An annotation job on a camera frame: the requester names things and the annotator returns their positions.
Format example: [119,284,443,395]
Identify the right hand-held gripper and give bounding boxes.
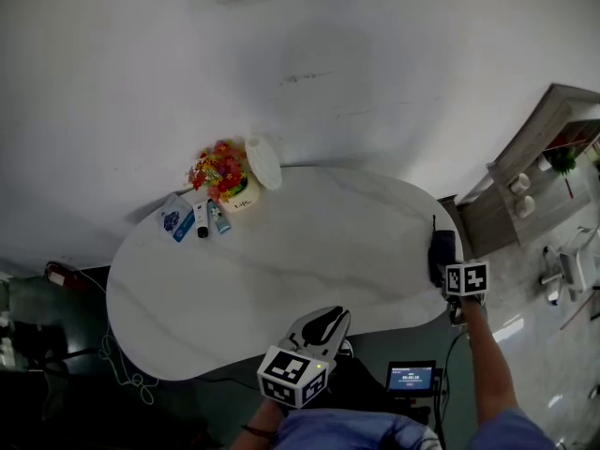
[435,261,490,327]

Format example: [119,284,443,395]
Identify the red fire extinguisher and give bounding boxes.
[43,261,89,293]

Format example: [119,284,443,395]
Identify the white swivel chair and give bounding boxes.
[538,224,600,307]

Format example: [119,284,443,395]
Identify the person's black trousers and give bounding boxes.
[322,354,391,413]

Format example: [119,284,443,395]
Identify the white ribbed vase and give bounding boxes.
[244,135,284,192]

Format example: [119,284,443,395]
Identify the person's right forearm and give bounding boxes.
[460,297,522,427]

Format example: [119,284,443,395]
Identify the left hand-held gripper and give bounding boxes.
[256,306,352,411]

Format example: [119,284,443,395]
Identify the light blue floral tube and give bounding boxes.
[206,199,233,235]

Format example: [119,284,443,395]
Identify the person's blue shirt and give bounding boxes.
[270,407,558,450]

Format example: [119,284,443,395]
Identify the white jar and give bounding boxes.
[514,194,537,220]
[510,172,533,196]

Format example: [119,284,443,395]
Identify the white tube with black cap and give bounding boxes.
[191,200,211,240]

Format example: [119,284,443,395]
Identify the black wristband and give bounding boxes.
[240,423,278,439]

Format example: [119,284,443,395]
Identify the grey wooden shelf unit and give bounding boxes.
[456,82,600,258]

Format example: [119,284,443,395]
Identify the white oval marble table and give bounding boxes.
[105,165,466,383]

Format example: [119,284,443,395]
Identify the green potted plant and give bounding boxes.
[536,144,581,176]

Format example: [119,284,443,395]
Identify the white power cable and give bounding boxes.
[76,268,161,406]

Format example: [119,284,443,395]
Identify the person's left forearm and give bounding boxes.
[228,397,291,450]

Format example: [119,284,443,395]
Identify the small black monitor screen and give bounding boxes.
[384,359,438,399]

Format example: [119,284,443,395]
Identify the colourful flowers in white pot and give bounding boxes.
[186,139,262,216]

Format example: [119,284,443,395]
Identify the blue face mask packet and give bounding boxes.
[157,192,197,245]

